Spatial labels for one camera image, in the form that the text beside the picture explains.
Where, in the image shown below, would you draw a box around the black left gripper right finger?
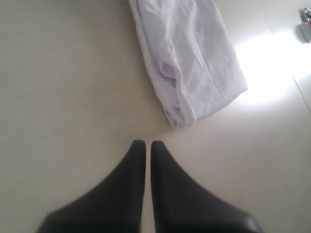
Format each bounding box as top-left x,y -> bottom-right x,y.
151,141 -> 262,233

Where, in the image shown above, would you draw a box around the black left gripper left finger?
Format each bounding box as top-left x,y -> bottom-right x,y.
37,140 -> 146,233

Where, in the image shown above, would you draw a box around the white t-shirt red print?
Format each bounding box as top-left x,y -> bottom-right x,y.
129,0 -> 247,129

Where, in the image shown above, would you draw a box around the shiny metal fixture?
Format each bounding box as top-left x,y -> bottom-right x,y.
299,8 -> 311,43

